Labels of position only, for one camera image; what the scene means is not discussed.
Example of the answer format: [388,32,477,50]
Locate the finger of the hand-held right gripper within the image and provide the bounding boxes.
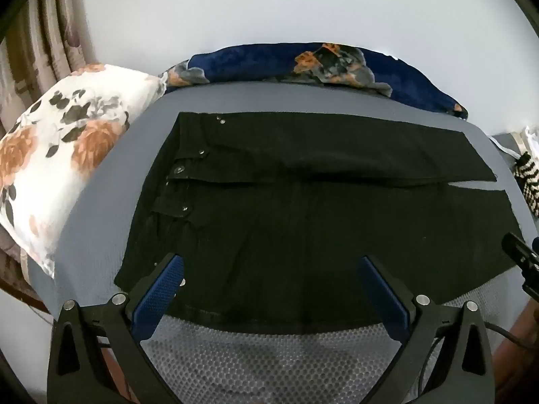
[502,232,539,280]

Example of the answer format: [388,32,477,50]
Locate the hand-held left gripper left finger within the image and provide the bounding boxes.
[47,254,186,404]

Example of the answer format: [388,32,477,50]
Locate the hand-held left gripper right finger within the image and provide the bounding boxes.
[358,255,495,404]

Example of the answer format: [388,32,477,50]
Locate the black pants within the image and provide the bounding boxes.
[115,111,525,334]

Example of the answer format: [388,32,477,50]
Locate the black and white striped bag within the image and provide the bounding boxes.
[511,151,539,220]

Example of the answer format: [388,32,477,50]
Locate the white patterned cloth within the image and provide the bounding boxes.
[490,126,539,165]

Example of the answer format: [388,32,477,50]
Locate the white floral pillow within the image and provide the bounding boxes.
[0,63,167,278]

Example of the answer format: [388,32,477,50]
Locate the navy floral blanket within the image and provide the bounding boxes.
[159,42,470,121]

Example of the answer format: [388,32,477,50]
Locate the brown striped curtain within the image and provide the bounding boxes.
[0,0,97,135]

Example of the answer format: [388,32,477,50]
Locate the black cable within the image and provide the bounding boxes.
[483,322,539,348]

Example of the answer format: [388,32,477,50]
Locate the brown wooden bed frame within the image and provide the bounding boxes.
[490,299,539,404]

